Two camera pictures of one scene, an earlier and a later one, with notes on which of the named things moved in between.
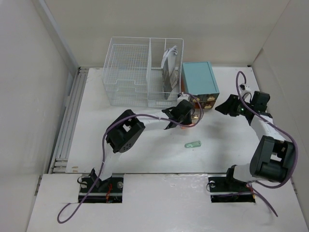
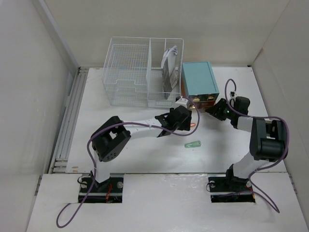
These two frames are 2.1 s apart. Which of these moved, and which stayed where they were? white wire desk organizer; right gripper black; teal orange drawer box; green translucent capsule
Moved: right gripper black
Stayed: teal orange drawer box; white wire desk organizer; green translucent capsule
